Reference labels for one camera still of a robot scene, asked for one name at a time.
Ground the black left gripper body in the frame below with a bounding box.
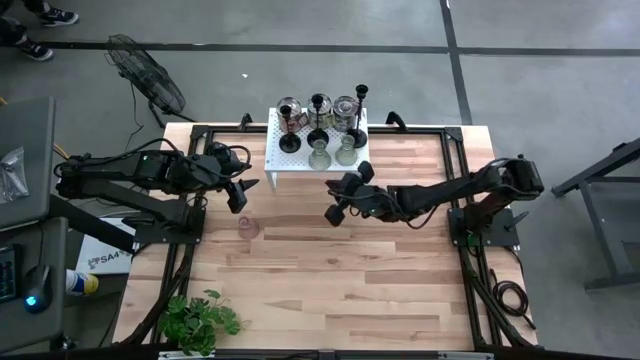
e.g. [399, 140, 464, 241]
[202, 142, 249, 215]

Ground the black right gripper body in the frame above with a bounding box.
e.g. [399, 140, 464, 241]
[323, 162, 386, 227]

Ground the clear ribbed glass candle holder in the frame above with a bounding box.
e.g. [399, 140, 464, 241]
[307, 138, 333, 172]
[334, 133, 359, 168]

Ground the tall black candlestick holder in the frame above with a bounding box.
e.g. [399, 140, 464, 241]
[346, 83, 370, 150]

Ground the medium black candlestick holder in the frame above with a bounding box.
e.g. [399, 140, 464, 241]
[306, 93, 331, 150]

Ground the short black candlestick holder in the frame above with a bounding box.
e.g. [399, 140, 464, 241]
[277, 103, 303, 155]

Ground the brown label jar candle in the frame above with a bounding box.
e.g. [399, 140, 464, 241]
[332, 94, 360, 134]

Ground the pink ribbed glass candle holder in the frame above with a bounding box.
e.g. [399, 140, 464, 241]
[236, 215, 261, 241]

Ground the white perforated metal shelf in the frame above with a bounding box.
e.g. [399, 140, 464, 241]
[263, 106, 372, 192]

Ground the black floor fan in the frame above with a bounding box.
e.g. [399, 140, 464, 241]
[103, 33, 197, 129]

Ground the green artificial plant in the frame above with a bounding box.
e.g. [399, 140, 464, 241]
[157, 288, 242, 357]

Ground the black diagonal support beam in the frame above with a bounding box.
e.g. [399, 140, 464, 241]
[48, 193, 139, 254]

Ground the white cardboard box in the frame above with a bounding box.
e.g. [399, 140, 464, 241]
[74, 217, 139, 276]

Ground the white plant pot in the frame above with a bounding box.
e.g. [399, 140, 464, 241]
[158, 349, 216, 360]

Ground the yellow and white bottle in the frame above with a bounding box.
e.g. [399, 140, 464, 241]
[64, 268, 100, 297]

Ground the grey side desk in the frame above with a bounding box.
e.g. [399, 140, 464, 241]
[0, 216, 70, 354]
[0, 96, 57, 232]

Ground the clear plastic bag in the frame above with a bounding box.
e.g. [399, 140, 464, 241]
[0, 145, 30, 205]

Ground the black computer mouse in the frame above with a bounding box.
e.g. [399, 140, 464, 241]
[22, 263, 52, 315]

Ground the person's shoe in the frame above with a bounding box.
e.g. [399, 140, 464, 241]
[38, 7, 80, 28]
[14, 39, 55, 63]

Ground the dark grey metal stand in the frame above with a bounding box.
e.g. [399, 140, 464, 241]
[552, 137, 640, 291]

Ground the black backlit keypad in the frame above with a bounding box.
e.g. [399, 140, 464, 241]
[0, 243, 22, 305]

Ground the person's leg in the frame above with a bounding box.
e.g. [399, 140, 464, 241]
[0, 0, 46, 46]

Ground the black aluminium table frame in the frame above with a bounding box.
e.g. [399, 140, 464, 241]
[149, 124, 539, 351]

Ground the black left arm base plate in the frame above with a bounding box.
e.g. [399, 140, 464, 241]
[122, 212, 206, 246]

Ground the black fan power cable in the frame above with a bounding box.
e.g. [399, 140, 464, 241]
[122, 82, 146, 151]

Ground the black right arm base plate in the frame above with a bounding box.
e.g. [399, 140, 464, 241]
[448, 207, 521, 250]

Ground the yellow floor cable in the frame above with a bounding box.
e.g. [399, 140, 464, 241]
[52, 142, 74, 164]

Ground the coiled black cable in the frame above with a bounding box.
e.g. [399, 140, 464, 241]
[487, 267, 537, 331]

